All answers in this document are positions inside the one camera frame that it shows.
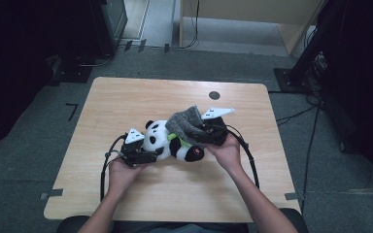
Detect grey tape strip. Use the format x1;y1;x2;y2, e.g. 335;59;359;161
284;191;306;202
39;188;65;201

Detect person's right hand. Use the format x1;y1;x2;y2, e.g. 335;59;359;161
205;133;243;176

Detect person's left hand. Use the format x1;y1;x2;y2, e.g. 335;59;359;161
108;157;151;195

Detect person's legs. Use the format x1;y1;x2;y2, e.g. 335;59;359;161
112;220;251;233

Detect panda plush toy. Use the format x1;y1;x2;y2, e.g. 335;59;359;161
142;118;206;163

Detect black equipment case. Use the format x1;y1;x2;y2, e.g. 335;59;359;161
89;0;129;58

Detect black metal stand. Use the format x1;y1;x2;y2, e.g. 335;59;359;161
273;0;348;95

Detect grey cloth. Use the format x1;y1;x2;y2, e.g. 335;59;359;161
164;105;209;150

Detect black floor plate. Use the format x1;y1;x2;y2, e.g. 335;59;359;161
48;54;93;86

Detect dark curtain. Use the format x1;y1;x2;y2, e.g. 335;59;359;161
0;0;93;153
317;0;373;192

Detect hand-held gripper black cable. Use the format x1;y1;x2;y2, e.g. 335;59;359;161
99;133;128;202
224;123;261;190

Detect black angled floor tape mark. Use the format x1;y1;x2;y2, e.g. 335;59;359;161
65;102;80;122

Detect wooden cabinet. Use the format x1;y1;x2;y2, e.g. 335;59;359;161
179;0;325;56

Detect short black floor cable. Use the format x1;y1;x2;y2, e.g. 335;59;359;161
275;104;319;127

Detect right hand-held gripper black cable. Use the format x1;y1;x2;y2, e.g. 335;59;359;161
224;123;261;190

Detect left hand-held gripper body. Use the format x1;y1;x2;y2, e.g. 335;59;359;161
119;128;150;168

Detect left hand-held gripper black cable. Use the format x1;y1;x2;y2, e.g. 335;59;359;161
99;133;128;202

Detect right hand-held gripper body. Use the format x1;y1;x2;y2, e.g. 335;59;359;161
200;107;236;147

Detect long black floor cable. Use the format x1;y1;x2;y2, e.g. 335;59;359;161
299;103;322;216

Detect black hanging cable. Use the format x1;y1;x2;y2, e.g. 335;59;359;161
174;0;200;50

